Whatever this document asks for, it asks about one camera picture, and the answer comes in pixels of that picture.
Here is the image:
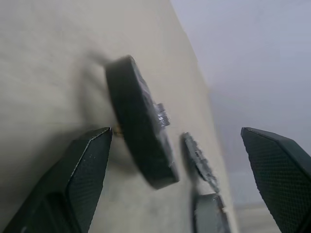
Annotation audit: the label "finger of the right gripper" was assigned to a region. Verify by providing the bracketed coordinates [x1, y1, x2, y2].
[192, 192, 232, 233]

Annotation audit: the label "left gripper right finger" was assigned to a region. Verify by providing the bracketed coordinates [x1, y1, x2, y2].
[240, 126, 311, 233]

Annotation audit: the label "toothed grey motor lid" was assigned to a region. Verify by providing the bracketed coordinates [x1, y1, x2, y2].
[182, 132, 219, 193]

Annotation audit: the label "spoked silver rotor black rim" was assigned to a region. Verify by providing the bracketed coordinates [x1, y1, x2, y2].
[132, 60, 180, 182]

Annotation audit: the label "round motor housing copper windings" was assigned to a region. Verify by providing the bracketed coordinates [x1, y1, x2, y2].
[104, 55, 181, 190]

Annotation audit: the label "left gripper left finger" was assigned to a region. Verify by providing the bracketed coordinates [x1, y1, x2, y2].
[0, 127, 113, 233]

